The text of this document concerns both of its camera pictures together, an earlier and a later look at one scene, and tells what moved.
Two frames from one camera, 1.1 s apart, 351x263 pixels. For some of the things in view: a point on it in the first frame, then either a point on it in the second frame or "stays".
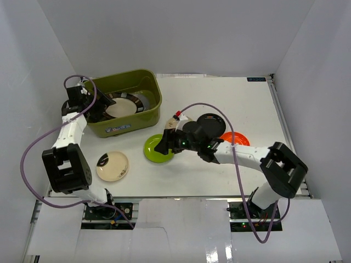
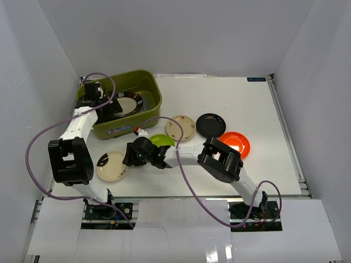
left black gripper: x=96 y=104 to x=108 y=108
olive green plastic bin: x=125 y=83 stays
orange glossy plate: x=239 y=138 stays
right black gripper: x=169 y=141 to x=130 y=159
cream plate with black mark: x=112 y=166 stays
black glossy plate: x=211 y=124 stays
